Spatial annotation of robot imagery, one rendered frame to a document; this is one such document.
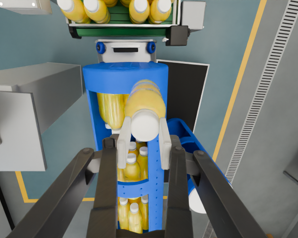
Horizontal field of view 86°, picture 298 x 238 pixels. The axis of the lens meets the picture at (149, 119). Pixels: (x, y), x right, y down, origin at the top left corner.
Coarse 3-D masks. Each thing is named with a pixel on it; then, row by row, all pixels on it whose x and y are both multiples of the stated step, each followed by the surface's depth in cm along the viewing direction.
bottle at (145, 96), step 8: (144, 80) 36; (136, 88) 30; (144, 88) 28; (152, 88) 29; (136, 96) 25; (144, 96) 24; (152, 96) 25; (160, 96) 27; (128, 104) 25; (136, 104) 23; (144, 104) 23; (152, 104) 23; (160, 104) 24; (128, 112) 24; (136, 112) 22; (152, 112) 22; (160, 112) 24
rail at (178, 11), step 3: (177, 0) 59; (180, 0) 58; (177, 3) 59; (180, 3) 58; (177, 6) 60; (177, 9) 60; (177, 12) 60; (177, 15) 60; (177, 18) 60; (177, 21) 61; (177, 24) 61
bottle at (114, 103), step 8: (104, 96) 54; (112, 96) 53; (120, 96) 55; (104, 104) 56; (112, 104) 54; (120, 104) 56; (112, 112) 56; (120, 112) 57; (112, 120) 57; (120, 120) 58; (112, 128) 61; (120, 128) 61
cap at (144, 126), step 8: (144, 112) 21; (136, 120) 20; (144, 120) 20; (152, 120) 20; (136, 128) 21; (144, 128) 21; (152, 128) 21; (136, 136) 21; (144, 136) 21; (152, 136) 21
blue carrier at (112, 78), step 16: (96, 64) 56; (112, 64) 56; (128, 64) 55; (144, 64) 55; (160, 64) 55; (96, 80) 44; (112, 80) 43; (128, 80) 43; (160, 80) 48; (96, 96) 63; (96, 112) 63; (96, 128) 64; (96, 144) 63; (160, 160) 61; (160, 176) 65; (128, 192) 59; (144, 192) 61; (160, 192) 69; (160, 208) 74; (160, 224) 80
